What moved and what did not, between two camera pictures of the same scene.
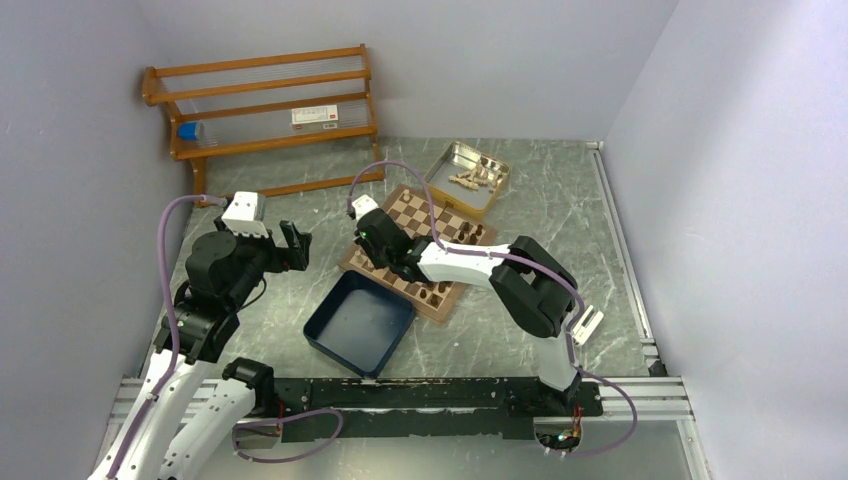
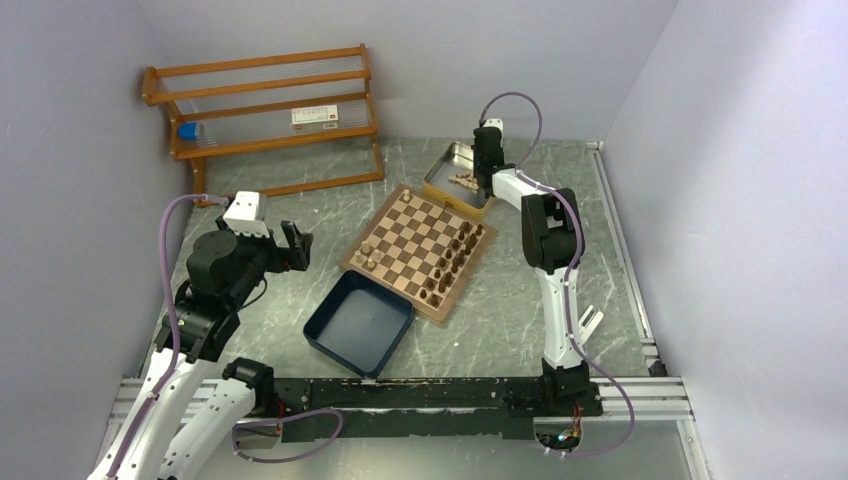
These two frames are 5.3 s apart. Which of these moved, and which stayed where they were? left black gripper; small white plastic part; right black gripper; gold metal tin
Moved: right black gripper
Stayed: gold metal tin; small white plastic part; left black gripper
